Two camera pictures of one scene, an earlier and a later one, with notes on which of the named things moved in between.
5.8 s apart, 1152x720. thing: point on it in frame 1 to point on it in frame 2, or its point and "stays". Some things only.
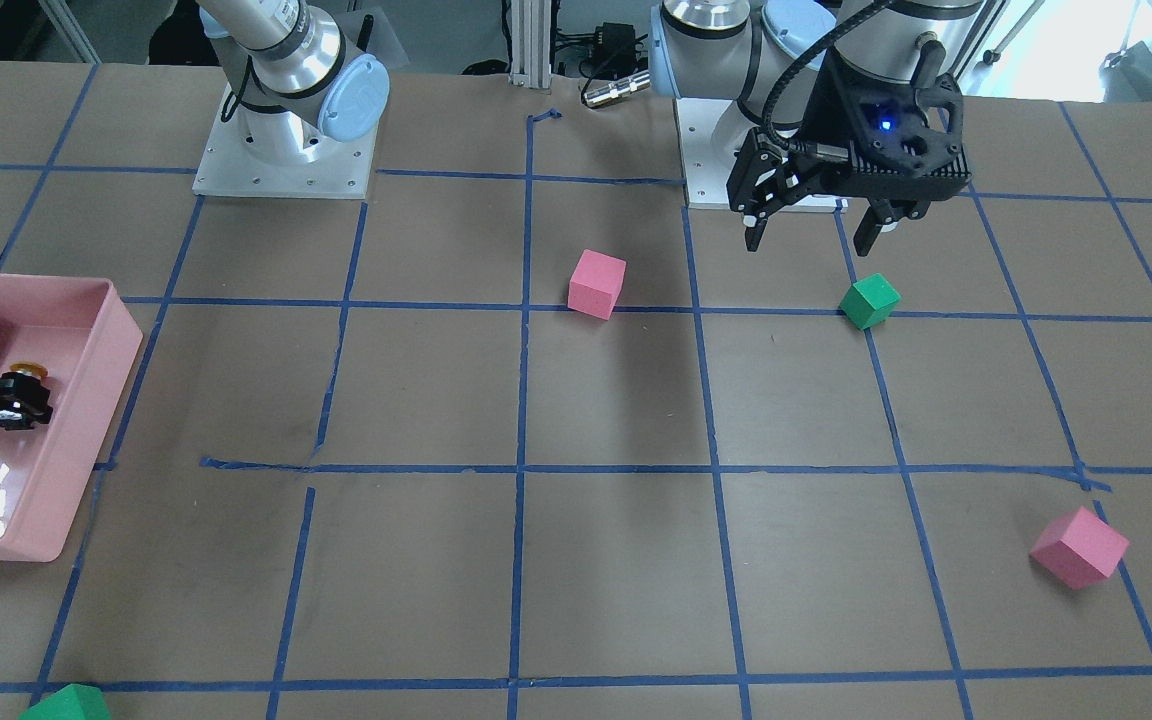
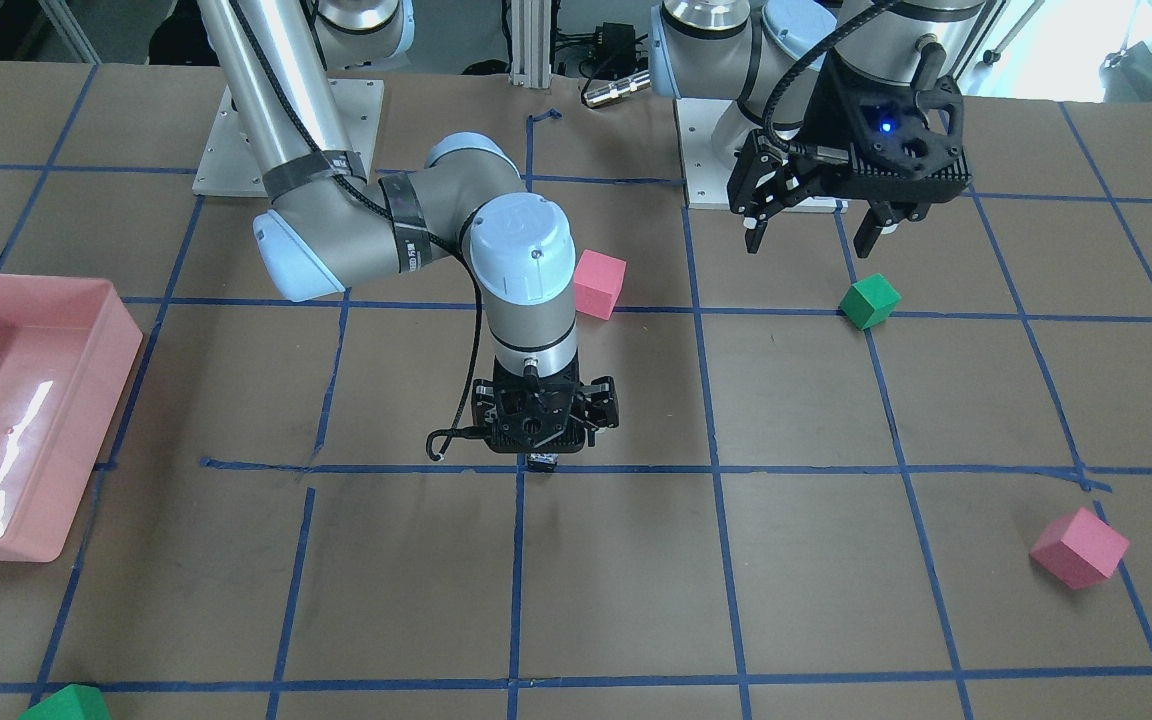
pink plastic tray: (19, 495) stays
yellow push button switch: (30, 369) to (542, 462)
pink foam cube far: (1079, 549) stays
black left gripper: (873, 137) stays
